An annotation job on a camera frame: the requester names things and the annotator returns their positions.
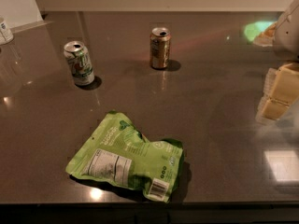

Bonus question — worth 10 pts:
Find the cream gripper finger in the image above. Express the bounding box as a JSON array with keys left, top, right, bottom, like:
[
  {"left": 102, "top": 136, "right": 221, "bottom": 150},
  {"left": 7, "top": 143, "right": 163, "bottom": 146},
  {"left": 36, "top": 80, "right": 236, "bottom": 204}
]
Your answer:
[
  {"left": 263, "top": 63, "right": 299, "bottom": 103},
  {"left": 255, "top": 96, "right": 289, "bottom": 124}
]

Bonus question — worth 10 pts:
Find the green white soda can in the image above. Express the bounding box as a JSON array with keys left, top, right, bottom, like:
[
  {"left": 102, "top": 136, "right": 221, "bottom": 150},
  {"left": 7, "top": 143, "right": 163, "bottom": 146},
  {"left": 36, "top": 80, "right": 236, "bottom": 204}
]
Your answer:
[{"left": 64, "top": 41, "right": 94, "bottom": 86}]

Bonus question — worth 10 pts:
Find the orange soda can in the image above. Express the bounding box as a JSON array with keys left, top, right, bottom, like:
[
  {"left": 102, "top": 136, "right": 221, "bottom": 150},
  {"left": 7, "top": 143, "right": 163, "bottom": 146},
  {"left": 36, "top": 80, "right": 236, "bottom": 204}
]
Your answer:
[{"left": 150, "top": 27, "right": 171, "bottom": 69}]

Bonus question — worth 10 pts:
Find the white container at left edge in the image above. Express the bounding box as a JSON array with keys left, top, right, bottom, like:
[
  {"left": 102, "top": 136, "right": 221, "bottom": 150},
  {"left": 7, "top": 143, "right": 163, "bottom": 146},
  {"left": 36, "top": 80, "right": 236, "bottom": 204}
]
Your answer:
[{"left": 0, "top": 17, "right": 14, "bottom": 45}]

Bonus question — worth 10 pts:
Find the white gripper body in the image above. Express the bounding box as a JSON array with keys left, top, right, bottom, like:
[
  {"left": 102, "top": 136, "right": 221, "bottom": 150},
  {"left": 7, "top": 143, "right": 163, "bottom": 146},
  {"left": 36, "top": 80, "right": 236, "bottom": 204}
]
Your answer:
[{"left": 273, "top": 0, "right": 299, "bottom": 61}]

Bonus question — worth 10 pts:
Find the green snack bag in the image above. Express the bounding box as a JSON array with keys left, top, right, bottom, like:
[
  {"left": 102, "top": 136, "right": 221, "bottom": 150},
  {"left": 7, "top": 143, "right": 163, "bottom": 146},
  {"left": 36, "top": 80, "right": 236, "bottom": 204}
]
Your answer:
[{"left": 65, "top": 111, "right": 184, "bottom": 203}]

